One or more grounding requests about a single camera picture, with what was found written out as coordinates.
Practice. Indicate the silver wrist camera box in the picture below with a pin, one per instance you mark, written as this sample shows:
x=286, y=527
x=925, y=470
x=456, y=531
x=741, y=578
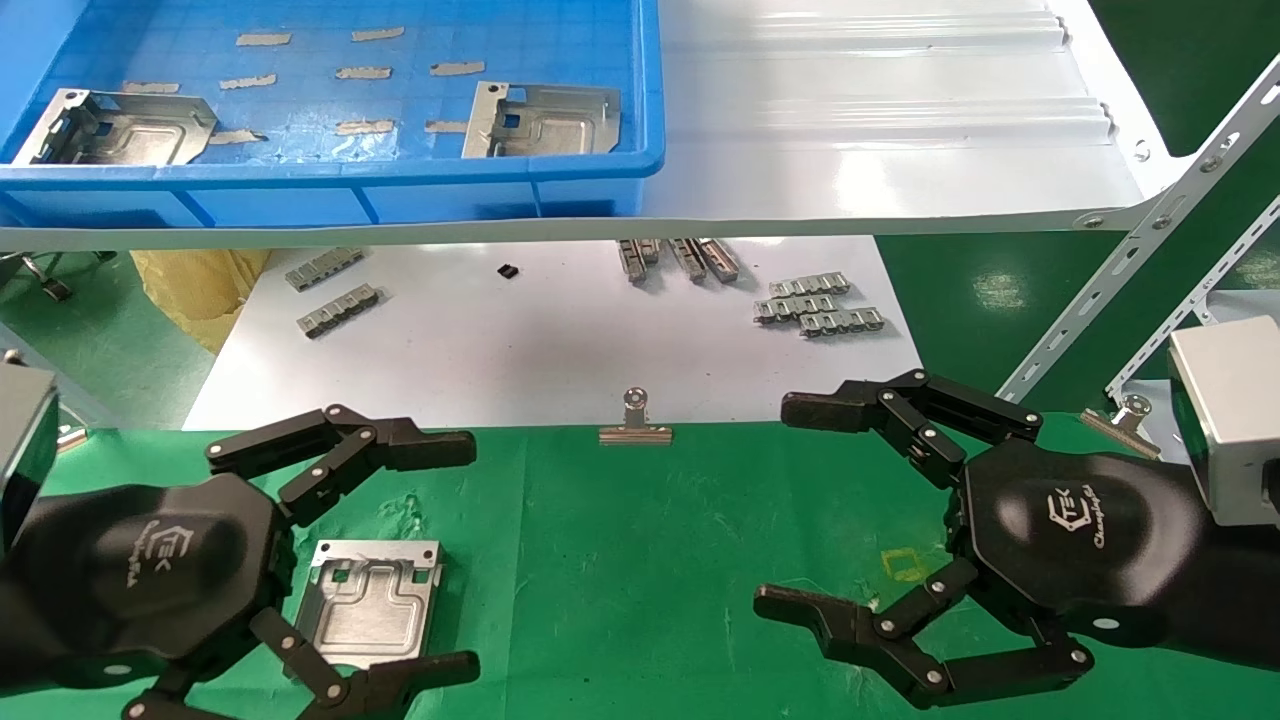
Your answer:
x=1230, y=420
x=25, y=440

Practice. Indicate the aluminium plate with square hole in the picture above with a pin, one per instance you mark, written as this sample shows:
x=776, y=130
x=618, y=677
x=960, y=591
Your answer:
x=560, y=125

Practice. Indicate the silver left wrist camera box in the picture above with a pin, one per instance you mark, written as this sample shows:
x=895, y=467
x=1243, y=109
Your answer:
x=25, y=440

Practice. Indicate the white metal shelf rack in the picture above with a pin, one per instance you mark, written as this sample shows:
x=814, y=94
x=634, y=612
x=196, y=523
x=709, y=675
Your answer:
x=850, y=150

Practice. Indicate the beige tape strip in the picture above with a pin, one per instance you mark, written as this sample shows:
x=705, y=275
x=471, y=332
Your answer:
x=264, y=39
x=446, y=127
x=248, y=82
x=150, y=87
x=364, y=73
x=238, y=137
x=378, y=34
x=364, y=127
x=458, y=69

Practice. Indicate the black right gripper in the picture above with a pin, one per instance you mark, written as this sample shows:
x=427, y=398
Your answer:
x=1080, y=540

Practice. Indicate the blue plastic bin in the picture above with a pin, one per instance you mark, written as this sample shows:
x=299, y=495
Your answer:
x=300, y=195

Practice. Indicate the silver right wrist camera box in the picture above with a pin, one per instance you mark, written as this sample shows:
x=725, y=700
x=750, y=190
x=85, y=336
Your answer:
x=1230, y=420

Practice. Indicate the yellow plastic bag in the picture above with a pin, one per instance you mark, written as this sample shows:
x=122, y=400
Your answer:
x=195, y=290

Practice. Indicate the aluminium plate with bracket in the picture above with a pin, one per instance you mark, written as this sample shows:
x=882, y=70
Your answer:
x=130, y=135

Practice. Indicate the green table mat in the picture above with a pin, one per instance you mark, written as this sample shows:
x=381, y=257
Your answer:
x=650, y=560

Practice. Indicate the small black block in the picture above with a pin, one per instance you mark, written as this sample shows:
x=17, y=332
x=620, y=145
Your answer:
x=508, y=270

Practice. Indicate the machined aluminium plate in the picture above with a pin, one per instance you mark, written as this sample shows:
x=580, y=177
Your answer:
x=365, y=620

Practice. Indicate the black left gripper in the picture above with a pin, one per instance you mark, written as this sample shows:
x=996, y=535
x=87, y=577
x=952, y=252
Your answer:
x=150, y=570

